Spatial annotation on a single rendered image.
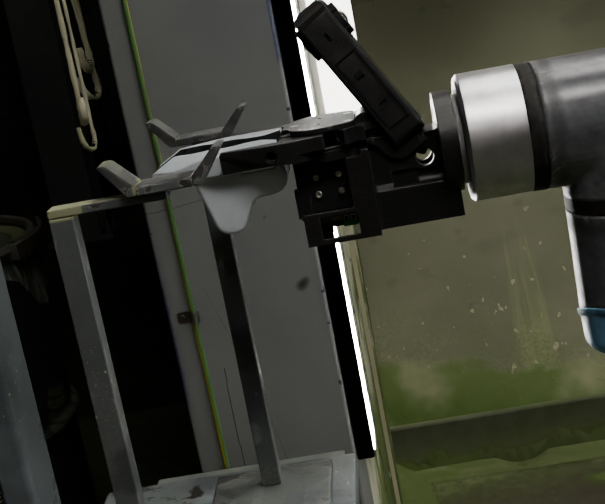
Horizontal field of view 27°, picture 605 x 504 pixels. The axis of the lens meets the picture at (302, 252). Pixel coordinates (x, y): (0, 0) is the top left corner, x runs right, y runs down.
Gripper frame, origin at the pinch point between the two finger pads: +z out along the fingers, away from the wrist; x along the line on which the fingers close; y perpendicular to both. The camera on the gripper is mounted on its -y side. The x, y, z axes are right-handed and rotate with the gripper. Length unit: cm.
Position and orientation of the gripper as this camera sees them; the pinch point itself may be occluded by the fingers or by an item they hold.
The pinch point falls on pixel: (172, 160)
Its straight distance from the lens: 89.8
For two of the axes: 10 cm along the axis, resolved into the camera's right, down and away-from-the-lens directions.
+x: 0.3, -2.4, 9.7
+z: -9.8, 1.7, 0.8
